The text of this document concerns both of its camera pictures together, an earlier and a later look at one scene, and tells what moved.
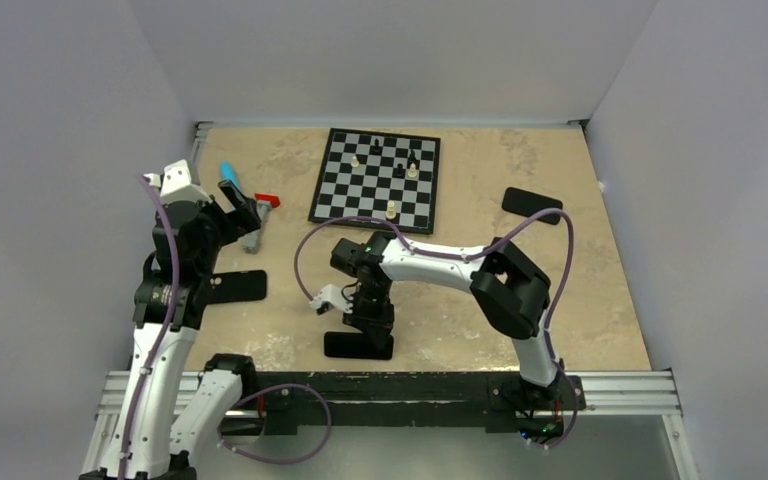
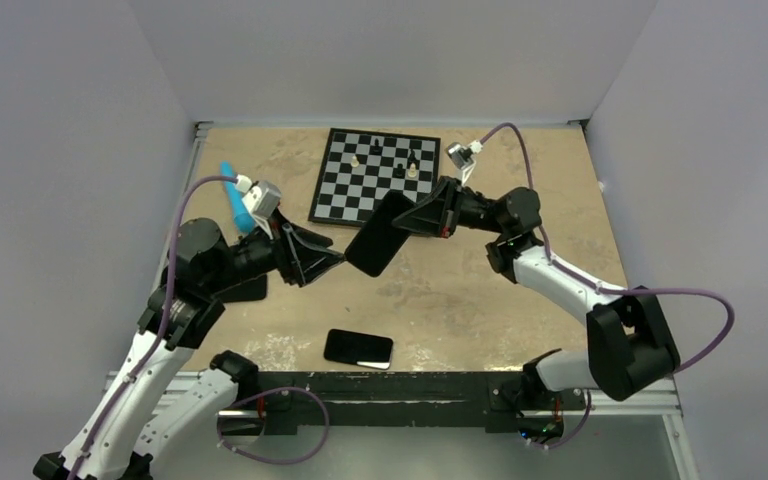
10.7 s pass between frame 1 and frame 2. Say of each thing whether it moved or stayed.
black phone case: stayed
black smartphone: moved
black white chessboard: stayed
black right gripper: moved
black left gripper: moved
